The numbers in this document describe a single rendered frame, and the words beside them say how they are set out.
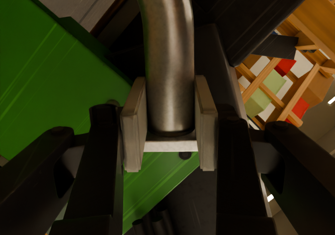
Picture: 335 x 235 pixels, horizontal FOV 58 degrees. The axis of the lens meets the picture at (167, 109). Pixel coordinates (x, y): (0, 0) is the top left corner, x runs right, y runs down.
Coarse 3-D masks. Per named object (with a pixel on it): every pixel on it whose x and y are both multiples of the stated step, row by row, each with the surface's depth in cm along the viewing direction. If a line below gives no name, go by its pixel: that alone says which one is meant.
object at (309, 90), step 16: (272, 32) 399; (240, 64) 346; (272, 64) 359; (288, 64) 380; (256, 80) 339; (272, 80) 359; (304, 80) 368; (320, 80) 398; (256, 96) 339; (272, 96) 344; (288, 96) 399; (304, 96) 389; (320, 96) 381; (256, 112) 345; (272, 112) 399; (288, 112) 337; (304, 112) 361
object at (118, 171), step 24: (96, 120) 13; (96, 144) 11; (96, 168) 10; (120, 168) 12; (72, 192) 8; (96, 192) 8; (120, 192) 11; (72, 216) 7; (96, 216) 7; (120, 216) 10
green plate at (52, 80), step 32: (0, 0) 20; (32, 0) 20; (0, 32) 20; (32, 32) 20; (64, 32) 20; (0, 64) 21; (32, 64) 21; (64, 64) 21; (96, 64) 21; (0, 96) 22; (32, 96) 22; (64, 96) 22; (96, 96) 22; (0, 128) 23; (32, 128) 23; (160, 160) 24; (192, 160) 23; (128, 192) 25; (160, 192) 25; (128, 224) 26
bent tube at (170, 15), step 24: (144, 0) 16; (168, 0) 16; (144, 24) 17; (168, 24) 16; (192, 24) 17; (144, 48) 18; (168, 48) 17; (192, 48) 18; (168, 72) 17; (192, 72) 18; (168, 96) 18; (192, 96) 18; (168, 120) 18; (192, 120) 19; (168, 144) 18; (192, 144) 18
